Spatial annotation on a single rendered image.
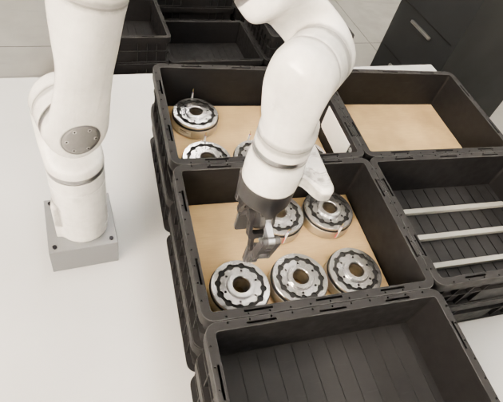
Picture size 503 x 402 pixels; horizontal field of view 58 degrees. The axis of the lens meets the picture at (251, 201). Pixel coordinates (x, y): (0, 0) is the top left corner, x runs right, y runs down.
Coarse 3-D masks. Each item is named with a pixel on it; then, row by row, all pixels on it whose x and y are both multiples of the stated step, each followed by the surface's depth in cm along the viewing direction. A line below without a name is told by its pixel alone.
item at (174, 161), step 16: (160, 64) 97; (176, 64) 98; (160, 80) 94; (160, 96) 91; (160, 112) 88; (336, 112) 100; (352, 144) 94; (176, 160) 80; (192, 160) 81; (208, 160) 82; (224, 160) 83; (240, 160) 84
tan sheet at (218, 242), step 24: (192, 216) 86; (216, 216) 87; (216, 240) 84; (240, 240) 85; (312, 240) 88; (336, 240) 90; (360, 240) 91; (216, 264) 80; (264, 264) 82; (240, 288) 78
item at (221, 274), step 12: (228, 264) 77; (240, 264) 78; (252, 264) 78; (216, 276) 75; (228, 276) 76; (252, 276) 77; (264, 276) 77; (216, 288) 74; (264, 288) 76; (216, 300) 72; (228, 300) 73; (240, 300) 73; (252, 300) 74; (264, 300) 74
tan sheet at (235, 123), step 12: (168, 108) 104; (216, 108) 107; (228, 108) 108; (240, 108) 109; (252, 108) 110; (228, 120) 105; (240, 120) 106; (252, 120) 107; (216, 132) 102; (228, 132) 103; (240, 132) 104; (252, 132) 105; (180, 144) 97; (228, 144) 100; (180, 156) 95
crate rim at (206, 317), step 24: (192, 168) 80; (216, 168) 81; (384, 192) 86; (192, 240) 71; (408, 240) 80; (192, 264) 68; (192, 288) 68; (384, 288) 72; (408, 288) 73; (216, 312) 64; (240, 312) 65; (264, 312) 65
